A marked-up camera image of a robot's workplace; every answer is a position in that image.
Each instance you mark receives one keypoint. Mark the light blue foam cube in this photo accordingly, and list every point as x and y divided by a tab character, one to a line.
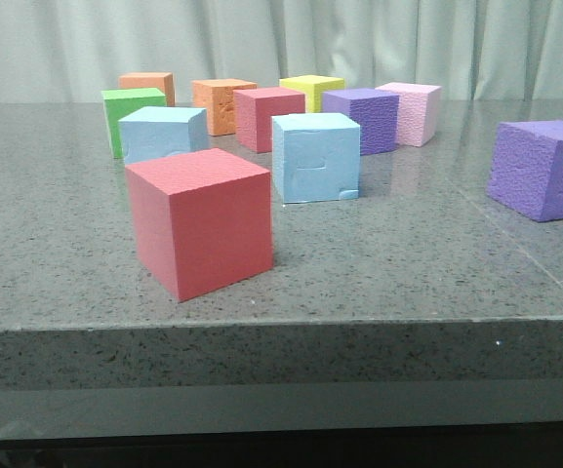
315	157
158	131

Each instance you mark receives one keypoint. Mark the large red foam cube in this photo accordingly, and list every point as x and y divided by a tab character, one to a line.
202	220

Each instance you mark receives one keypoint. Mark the pink-red foam cube middle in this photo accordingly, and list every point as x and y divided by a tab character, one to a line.
254	109

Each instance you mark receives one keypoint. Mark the yellow foam cube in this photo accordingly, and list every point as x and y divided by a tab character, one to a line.
313	86

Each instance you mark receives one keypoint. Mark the orange foam cube dented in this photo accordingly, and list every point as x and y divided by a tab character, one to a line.
217	97

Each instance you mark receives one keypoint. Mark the purple foam cube middle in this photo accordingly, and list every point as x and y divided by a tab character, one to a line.
375	111

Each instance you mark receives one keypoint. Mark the light pink foam cube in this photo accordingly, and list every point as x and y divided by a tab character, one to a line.
418	111

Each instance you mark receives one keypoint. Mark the orange foam cube back left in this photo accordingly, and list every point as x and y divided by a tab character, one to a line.
163	81

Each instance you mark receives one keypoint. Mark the green foam cube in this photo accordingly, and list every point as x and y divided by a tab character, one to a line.
119	103

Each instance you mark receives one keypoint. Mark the large purple foam cube right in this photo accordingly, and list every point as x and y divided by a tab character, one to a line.
527	168

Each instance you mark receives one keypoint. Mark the white curtain backdrop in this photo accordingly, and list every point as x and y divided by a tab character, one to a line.
69	51

